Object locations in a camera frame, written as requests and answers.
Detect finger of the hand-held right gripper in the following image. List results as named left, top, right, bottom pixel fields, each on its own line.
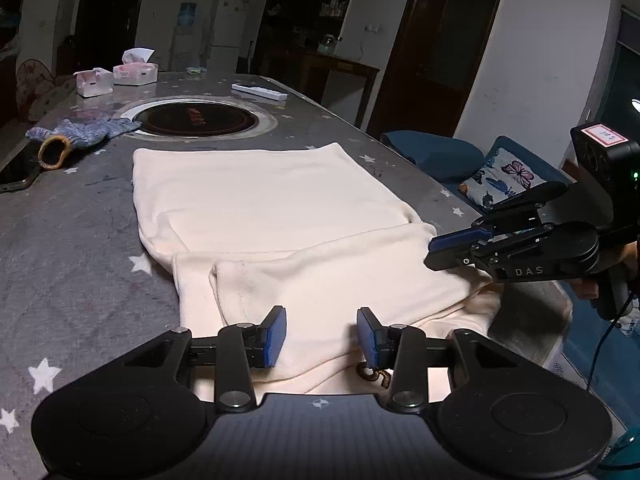
left=423, top=224, right=555, bottom=275
left=429, top=181, right=571, bottom=256

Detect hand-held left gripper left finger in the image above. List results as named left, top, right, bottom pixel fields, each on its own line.
left=115, top=306, right=288, bottom=413

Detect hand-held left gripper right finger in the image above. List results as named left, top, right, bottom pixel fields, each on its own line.
left=356, top=306, right=531, bottom=413

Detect cream sweater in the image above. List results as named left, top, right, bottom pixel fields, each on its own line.
left=131, top=142, right=503, bottom=406

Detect person's right hand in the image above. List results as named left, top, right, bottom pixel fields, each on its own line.
left=569, top=278, right=603, bottom=303

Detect butterfly print cushion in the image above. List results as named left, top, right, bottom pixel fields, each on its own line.
left=457, top=147, right=538, bottom=211

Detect blue sofa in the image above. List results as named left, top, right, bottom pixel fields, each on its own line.
left=380, top=130, right=640, bottom=441

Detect dark wooden desk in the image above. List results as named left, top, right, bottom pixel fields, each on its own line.
left=260, top=47, right=381, bottom=128

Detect grey star-print table mat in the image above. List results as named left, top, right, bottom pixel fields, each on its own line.
left=0, top=72, right=576, bottom=461

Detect round built-in induction cooktop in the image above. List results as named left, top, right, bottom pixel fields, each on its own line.
left=112, top=96, right=278, bottom=140

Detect white remote control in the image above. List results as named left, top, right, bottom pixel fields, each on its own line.
left=231, top=82, right=289, bottom=102

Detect grey knit work glove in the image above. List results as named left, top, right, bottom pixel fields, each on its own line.
left=25, top=112, right=142, bottom=170

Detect large pink tissue box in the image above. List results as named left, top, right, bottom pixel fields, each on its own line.
left=112, top=47, right=159, bottom=86

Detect white water dispenser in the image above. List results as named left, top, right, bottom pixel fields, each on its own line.
left=172, top=27, right=201, bottom=72

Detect dark smartphone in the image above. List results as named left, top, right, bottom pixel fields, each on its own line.
left=0, top=142, right=43, bottom=195

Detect small pink-white tissue pack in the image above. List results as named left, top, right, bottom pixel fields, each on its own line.
left=74, top=67, right=115, bottom=97

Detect white refrigerator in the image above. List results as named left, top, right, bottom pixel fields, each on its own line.
left=207, top=0, right=249, bottom=75

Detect patterned folding food cover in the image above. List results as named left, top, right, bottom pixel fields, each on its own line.
left=15, top=59, right=76, bottom=122

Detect dark wooden door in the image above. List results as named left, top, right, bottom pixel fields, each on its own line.
left=75, top=0, right=151, bottom=73

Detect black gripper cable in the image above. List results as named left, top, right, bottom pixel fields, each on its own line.
left=585, top=305, right=633, bottom=393

